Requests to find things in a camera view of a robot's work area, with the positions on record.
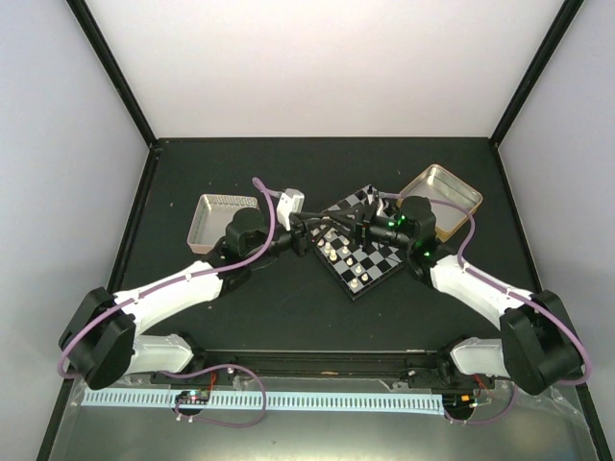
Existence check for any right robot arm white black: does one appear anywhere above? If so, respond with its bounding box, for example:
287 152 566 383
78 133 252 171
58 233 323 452
324 196 592 396

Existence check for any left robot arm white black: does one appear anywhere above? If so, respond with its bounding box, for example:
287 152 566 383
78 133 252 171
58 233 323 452
58 207 356 390

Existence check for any checkered chess board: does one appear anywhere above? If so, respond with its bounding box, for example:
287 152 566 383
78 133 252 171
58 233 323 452
310 182 407 303

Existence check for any left circuit board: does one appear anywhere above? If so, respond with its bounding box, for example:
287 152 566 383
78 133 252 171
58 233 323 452
175 390 209 405

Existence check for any circuit board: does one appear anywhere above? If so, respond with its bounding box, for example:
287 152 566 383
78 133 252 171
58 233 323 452
442 394 493 410
175 390 209 405

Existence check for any right circuit board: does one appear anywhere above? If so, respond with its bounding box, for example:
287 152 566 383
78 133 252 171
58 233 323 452
442 394 493 410

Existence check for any gold tin box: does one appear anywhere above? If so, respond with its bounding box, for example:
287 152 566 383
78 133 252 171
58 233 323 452
400 164 483 242

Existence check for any silver tin tray pink rim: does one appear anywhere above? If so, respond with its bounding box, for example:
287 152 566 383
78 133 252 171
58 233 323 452
186 194 258 255

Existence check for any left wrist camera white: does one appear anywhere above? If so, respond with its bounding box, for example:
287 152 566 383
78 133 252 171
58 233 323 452
276 188 305 231

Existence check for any black mounting rail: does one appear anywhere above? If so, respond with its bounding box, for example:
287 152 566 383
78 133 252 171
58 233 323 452
179 350 495 392

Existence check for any light blue slotted cable duct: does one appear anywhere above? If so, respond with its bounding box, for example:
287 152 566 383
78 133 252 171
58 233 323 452
81 388 445 416

